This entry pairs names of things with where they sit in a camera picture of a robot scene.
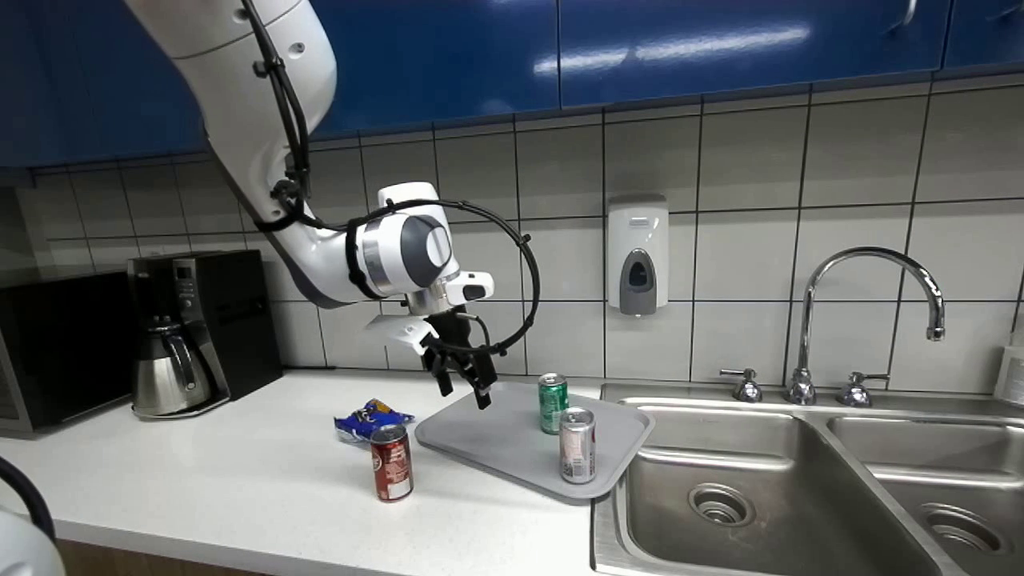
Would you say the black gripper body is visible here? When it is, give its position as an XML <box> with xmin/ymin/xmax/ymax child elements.
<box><xmin>427</xmin><ymin>311</ymin><xmax>488</xmax><ymax>382</ymax></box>

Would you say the green soda can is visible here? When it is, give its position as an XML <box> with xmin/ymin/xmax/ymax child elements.
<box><xmin>537</xmin><ymin>372</ymin><xmax>570</xmax><ymax>436</ymax></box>

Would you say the red soda can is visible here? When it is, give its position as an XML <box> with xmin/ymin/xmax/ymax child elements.
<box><xmin>371</xmin><ymin>425</ymin><xmax>412</xmax><ymax>502</ymax></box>

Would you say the silver pink soda can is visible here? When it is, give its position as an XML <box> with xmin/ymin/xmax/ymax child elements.
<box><xmin>561</xmin><ymin>406</ymin><xmax>594</xmax><ymax>482</ymax></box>

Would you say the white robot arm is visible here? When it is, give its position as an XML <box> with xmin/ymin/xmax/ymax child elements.
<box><xmin>125</xmin><ymin>0</ymin><xmax>494</xmax><ymax>411</ymax></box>

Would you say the grey plastic tray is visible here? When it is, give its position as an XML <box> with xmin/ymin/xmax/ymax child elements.
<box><xmin>412</xmin><ymin>383</ymin><xmax>653</xmax><ymax>502</ymax></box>

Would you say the blue snack bag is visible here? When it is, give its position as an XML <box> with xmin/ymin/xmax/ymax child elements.
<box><xmin>332</xmin><ymin>401</ymin><xmax>412</xmax><ymax>444</ymax></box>

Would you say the white soap dispenser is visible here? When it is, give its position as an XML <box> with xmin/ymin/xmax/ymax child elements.
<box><xmin>604</xmin><ymin>200</ymin><xmax>669</xmax><ymax>317</ymax></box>

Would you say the steel coffee maker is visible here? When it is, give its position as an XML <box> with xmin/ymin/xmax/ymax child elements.
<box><xmin>127</xmin><ymin>250</ymin><xmax>281</xmax><ymax>423</ymax></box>

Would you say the stainless steel double sink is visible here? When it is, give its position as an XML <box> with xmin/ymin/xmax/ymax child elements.
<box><xmin>593</xmin><ymin>383</ymin><xmax>1024</xmax><ymax>576</ymax></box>

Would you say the black microwave oven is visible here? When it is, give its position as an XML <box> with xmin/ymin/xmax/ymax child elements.
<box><xmin>0</xmin><ymin>271</ymin><xmax>137</xmax><ymax>436</ymax></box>

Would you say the chrome sink faucet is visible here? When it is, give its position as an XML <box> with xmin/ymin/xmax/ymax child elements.
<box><xmin>715</xmin><ymin>244</ymin><xmax>949</xmax><ymax>411</ymax></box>

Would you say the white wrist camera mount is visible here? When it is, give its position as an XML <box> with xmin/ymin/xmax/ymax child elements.
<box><xmin>377</xmin><ymin>317</ymin><xmax>436</xmax><ymax>356</ymax></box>

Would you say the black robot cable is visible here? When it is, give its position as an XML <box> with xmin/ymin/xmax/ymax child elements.
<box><xmin>236</xmin><ymin>0</ymin><xmax>543</xmax><ymax>359</ymax></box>

